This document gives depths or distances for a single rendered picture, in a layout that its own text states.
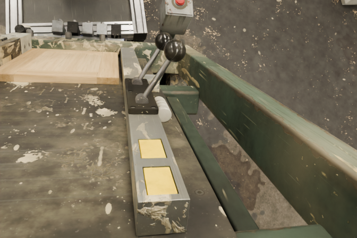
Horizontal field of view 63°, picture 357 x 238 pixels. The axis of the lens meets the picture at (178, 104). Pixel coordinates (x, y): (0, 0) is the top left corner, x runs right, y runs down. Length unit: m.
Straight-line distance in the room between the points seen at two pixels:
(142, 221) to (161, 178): 0.05
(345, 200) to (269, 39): 2.23
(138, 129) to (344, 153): 0.28
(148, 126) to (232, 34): 2.05
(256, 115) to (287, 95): 1.90
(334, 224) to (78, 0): 1.95
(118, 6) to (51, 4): 0.42
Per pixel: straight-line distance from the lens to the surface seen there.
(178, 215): 0.30
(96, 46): 1.19
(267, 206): 2.25
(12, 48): 1.02
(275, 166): 0.51
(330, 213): 0.43
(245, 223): 0.43
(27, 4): 2.14
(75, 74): 0.81
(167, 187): 0.30
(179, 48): 0.48
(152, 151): 0.37
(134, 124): 0.44
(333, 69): 2.81
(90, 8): 2.08
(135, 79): 0.61
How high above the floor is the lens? 1.97
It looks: 71 degrees down
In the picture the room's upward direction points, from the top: 41 degrees clockwise
